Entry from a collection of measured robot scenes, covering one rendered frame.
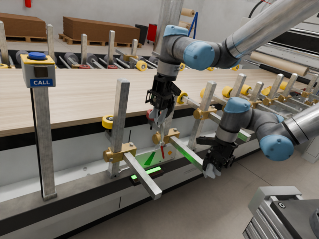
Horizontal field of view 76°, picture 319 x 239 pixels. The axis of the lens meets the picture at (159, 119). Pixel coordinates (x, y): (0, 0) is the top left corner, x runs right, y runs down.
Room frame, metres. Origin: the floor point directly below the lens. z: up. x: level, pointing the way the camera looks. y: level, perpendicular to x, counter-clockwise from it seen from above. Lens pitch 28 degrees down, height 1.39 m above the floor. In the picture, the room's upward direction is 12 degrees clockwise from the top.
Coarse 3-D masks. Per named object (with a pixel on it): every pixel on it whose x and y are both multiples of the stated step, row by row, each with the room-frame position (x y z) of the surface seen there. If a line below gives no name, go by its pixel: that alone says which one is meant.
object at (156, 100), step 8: (160, 80) 0.65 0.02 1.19; (168, 80) 0.67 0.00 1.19; (152, 88) 0.66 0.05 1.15; (160, 88) 0.68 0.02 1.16; (168, 88) 0.69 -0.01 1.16; (152, 96) 0.67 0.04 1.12; (160, 96) 0.65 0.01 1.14; (168, 96) 0.67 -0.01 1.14; (152, 104) 0.67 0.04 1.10; (160, 104) 0.65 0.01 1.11; (168, 104) 0.69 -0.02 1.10
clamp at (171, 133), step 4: (156, 132) 0.86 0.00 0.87; (172, 132) 0.88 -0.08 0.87; (176, 132) 0.89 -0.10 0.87; (152, 136) 0.84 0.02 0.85; (156, 136) 0.82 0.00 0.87; (160, 136) 0.83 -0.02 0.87; (164, 136) 0.83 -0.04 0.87; (168, 136) 0.85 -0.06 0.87; (176, 136) 0.88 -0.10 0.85; (152, 140) 0.84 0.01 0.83; (156, 140) 0.82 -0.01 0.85; (164, 140) 0.83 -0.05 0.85; (168, 140) 0.85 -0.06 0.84; (156, 144) 0.82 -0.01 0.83
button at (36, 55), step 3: (30, 54) 0.50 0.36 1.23; (33, 54) 0.51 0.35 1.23; (36, 54) 0.51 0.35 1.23; (39, 54) 0.52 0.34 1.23; (42, 54) 0.52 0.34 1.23; (30, 57) 0.50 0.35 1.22; (33, 57) 0.50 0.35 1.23; (36, 57) 0.50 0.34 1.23; (39, 57) 0.50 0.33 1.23; (42, 57) 0.51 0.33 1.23; (45, 57) 0.52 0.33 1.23
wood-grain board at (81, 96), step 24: (0, 72) 1.08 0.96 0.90; (72, 72) 1.34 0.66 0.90; (96, 72) 1.45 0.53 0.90; (120, 72) 1.58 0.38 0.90; (144, 72) 1.72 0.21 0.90; (192, 72) 2.10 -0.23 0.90; (216, 72) 2.34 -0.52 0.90; (240, 72) 2.64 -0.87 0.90; (264, 72) 3.03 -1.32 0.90; (0, 96) 0.82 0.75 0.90; (24, 96) 0.87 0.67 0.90; (72, 96) 0.98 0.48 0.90; (96, 96) 1.04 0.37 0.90; (144, 96) 1.19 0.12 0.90; (192, 96) 1.39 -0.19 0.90; (0, 120) 0.64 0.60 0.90; (24, 120) 0.67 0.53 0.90; (72, 120) 0.75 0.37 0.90; (96, 120) 0.82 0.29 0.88
